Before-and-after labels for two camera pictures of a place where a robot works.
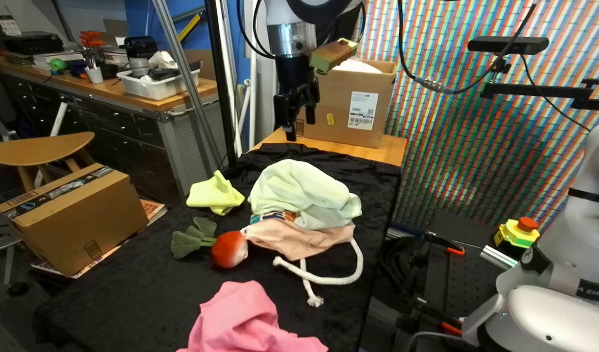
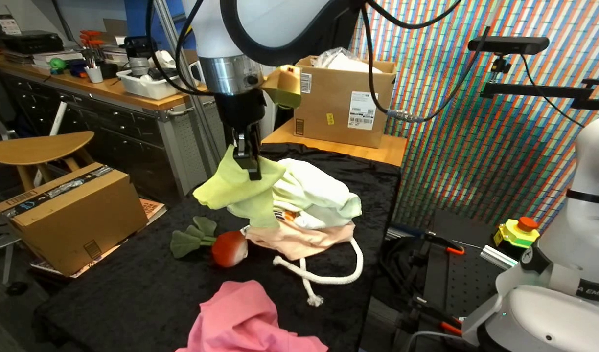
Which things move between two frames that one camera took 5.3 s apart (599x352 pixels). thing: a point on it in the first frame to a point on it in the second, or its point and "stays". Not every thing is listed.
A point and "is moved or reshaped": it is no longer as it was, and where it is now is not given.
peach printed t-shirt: [293, 239] stays
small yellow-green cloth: [216, 192] is moved or reshaped
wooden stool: [24, 153] stays
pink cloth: [244, 317] stays
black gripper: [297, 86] to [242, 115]
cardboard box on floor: [69, 221] stays
